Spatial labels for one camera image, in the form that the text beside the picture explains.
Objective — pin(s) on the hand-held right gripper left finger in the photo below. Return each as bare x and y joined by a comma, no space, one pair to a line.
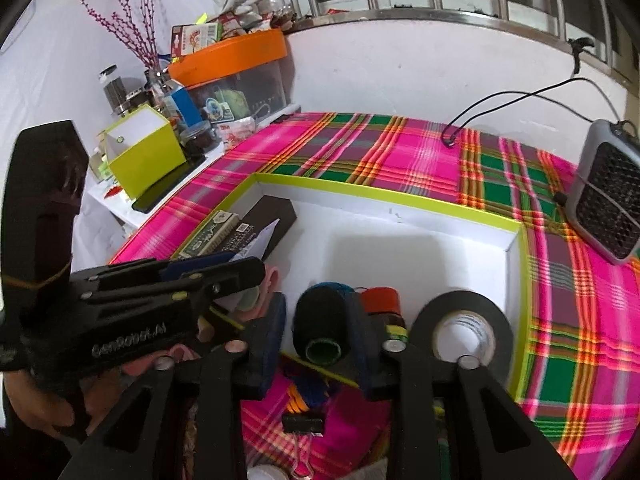
272,345

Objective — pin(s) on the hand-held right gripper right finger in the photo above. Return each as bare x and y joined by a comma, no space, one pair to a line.
360,345

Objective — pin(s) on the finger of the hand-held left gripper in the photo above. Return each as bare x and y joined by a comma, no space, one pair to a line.
235,275
200,265

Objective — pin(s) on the green and white small box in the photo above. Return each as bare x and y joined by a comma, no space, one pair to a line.
210,240

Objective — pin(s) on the pink clip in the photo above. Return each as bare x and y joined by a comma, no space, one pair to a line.
272,280

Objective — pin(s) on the black thread spool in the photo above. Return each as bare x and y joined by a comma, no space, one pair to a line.
320,320

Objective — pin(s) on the brown bottle yellow-green label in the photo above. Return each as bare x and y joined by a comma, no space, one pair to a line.
380,300

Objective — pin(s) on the dark brown long box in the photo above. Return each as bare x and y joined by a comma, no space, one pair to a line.
272,215

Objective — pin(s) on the shallow yellow-green box tray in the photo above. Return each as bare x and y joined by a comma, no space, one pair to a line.
400,245

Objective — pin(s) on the black tape roll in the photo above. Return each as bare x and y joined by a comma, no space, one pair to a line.
500,325

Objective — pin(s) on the person's left hand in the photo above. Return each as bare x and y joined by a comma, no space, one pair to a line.
25,400

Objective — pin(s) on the blue and orange yarn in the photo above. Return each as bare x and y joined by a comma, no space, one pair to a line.
305,392

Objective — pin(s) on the black binder clip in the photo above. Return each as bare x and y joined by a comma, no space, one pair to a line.
302,422

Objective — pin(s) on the white side table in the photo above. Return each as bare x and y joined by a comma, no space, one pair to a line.
115,210

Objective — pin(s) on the tall yellow-green box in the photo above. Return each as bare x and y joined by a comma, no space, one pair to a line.
145,160

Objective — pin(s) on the round clear plastic container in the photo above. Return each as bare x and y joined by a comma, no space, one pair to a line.
197,140

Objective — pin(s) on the white round cap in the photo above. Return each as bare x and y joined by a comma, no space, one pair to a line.
265,472

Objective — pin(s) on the small red and white pack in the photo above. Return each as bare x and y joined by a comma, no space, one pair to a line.
235,127

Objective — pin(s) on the blue carton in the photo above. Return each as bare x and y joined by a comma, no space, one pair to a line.
182,105

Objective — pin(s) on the glass jar with black lid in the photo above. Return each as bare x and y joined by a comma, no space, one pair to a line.
117,92

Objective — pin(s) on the orange lidded clear storage bin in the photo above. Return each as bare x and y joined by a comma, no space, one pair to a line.
235,60

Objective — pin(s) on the red and white package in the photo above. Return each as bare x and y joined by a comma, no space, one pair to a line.
192,37

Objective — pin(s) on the pink flower branches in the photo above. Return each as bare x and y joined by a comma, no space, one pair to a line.
127,30

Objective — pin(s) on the grey small heater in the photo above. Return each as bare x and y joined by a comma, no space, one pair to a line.
610,195

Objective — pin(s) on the black clamp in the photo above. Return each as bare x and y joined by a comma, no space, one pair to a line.
580,45

